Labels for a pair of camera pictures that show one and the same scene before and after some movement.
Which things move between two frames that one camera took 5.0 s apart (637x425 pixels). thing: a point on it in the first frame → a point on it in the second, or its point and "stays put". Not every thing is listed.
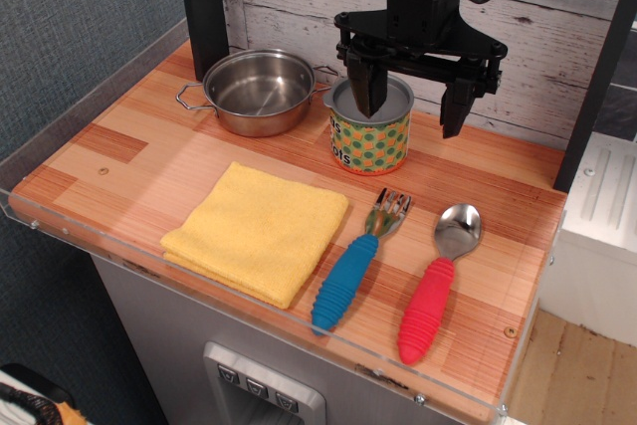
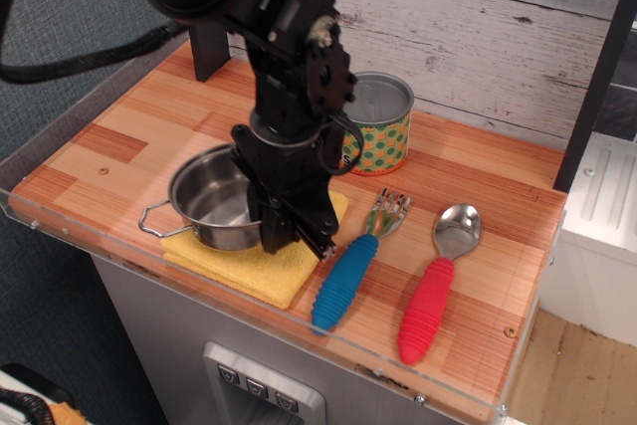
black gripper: x=422 y=29 → x=294 y=176
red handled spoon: x=457 y=226 stays put
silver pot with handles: x=259 y=93 → x=210 y=190
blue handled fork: x=354 y=261 stays put
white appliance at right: x=590 y=276 stays put
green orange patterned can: x=372 y=145 stays put
